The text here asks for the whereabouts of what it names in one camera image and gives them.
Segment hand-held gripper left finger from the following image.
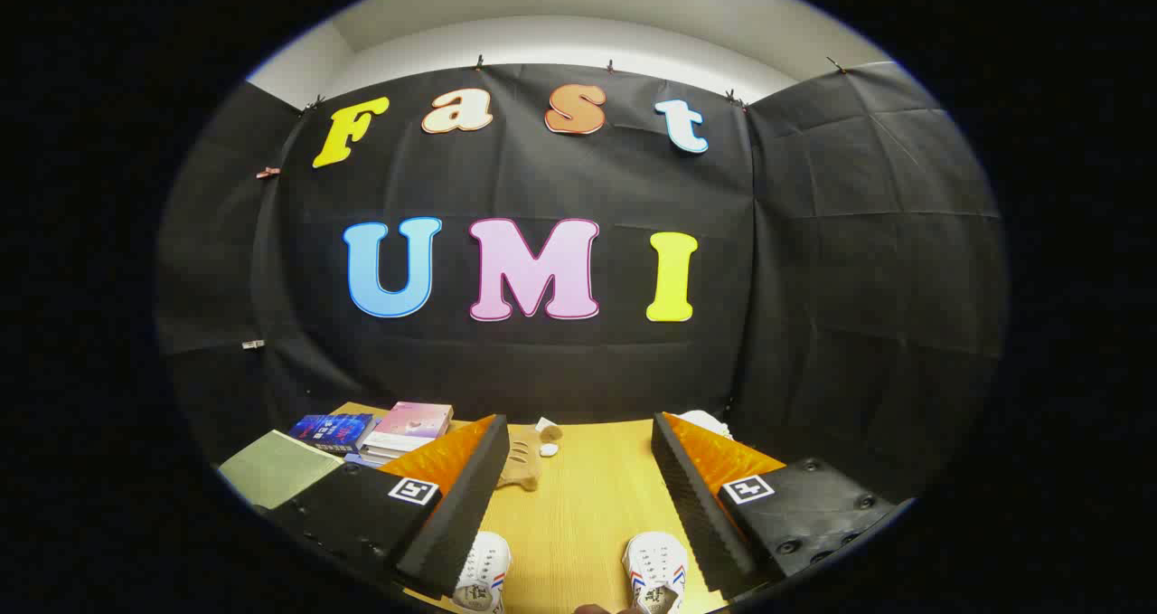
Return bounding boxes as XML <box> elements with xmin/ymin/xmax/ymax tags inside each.
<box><xmin>262</xmin><ymin>413</ymin><xmax>512</xmax><ymax>601</ymax></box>

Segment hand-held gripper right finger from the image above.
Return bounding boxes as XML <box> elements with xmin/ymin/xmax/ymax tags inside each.
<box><xmin>651</xmin><ymin>412</ymin><xmax>914</xmax><ymax>597</ymax></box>

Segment white striped canvas shoe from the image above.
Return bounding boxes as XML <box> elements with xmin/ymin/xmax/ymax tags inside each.
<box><xmin>452</xmin><ymin>531</ymin><xmax>513</xmax><ymax>613</ymax></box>
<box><xmin>622</xmin><ymin>531</ymin><xmax>690</xmax><ymax>614</ymax></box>

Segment green fabric storage box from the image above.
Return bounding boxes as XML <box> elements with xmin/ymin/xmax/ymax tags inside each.
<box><xmin>219</xmin><ymin>430</ymin><xmax>345</xmax><ymax>511</ymax></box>

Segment white plush toy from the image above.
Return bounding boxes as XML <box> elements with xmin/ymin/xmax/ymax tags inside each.
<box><xmin>678</xmin><ymin>410</ymin><xmax>735</xmax><ymax>441</ymax></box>

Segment brown plush toy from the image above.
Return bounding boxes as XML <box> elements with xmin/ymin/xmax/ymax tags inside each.
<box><xmin>495</xmin><ymin>418</ymin><xmax>563</xmax><ymax>493</ymax></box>

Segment pink cover book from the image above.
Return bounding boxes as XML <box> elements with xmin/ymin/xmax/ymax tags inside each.
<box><xmin>371</xmin><ymin>401</ymin><xmax>455</xmax><ymax>443</ymax></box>

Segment dark blue book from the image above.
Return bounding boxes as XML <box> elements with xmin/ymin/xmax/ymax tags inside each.
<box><xmin>289</xmin><ymin>413</ymin><xmax>376</xmax><ymax>454</ymax></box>

